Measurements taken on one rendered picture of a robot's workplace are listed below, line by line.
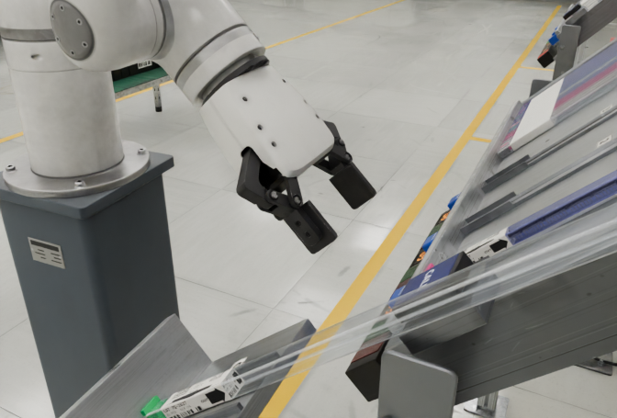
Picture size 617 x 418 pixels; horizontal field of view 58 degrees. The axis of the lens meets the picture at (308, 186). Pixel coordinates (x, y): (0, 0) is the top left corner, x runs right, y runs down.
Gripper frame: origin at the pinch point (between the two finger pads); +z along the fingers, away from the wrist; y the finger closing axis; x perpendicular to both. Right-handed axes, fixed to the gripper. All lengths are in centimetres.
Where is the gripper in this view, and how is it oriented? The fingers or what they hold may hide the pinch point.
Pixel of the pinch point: (340, 214)
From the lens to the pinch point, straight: 51.0
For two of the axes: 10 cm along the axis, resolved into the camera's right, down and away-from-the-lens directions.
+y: -4.5, 3.8, -8.1
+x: 6.4, -5.0, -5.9
